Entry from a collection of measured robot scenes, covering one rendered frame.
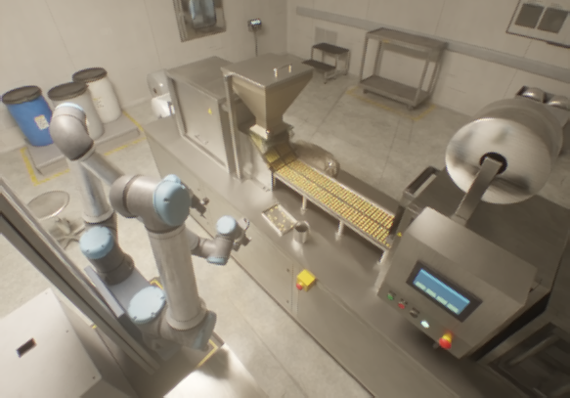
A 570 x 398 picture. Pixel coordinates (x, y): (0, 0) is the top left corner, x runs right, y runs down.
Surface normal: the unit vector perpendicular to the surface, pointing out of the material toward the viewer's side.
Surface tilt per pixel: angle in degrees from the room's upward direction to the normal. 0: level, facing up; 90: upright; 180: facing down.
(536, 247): 0
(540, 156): 90
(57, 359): 0
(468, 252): 0
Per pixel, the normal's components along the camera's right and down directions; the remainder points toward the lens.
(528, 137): -0.72, 0.47
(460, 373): 0.00, -0.74
